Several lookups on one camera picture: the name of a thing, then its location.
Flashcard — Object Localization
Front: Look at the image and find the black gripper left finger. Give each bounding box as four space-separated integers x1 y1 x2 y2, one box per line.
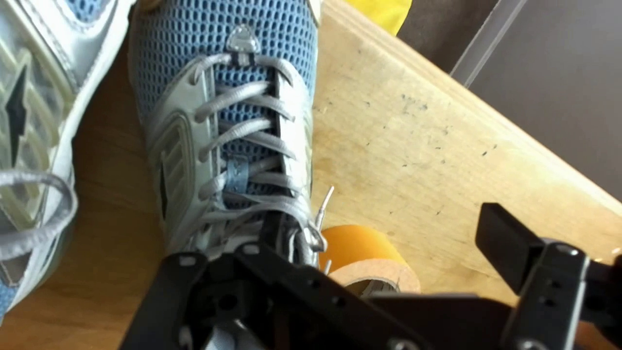
118 244 429 350

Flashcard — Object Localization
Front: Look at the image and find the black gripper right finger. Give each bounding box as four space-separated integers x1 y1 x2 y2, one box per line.
474 199 622 350

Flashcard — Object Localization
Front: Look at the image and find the blue grey sneaker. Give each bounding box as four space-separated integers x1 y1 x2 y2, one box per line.
0 0 138 318
124 0 328 260

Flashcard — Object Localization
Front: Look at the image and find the orange tape roll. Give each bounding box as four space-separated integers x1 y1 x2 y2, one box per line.
316 221 423 297

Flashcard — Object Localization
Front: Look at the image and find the yellow cushion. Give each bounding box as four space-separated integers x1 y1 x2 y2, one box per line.
342 0 414 36

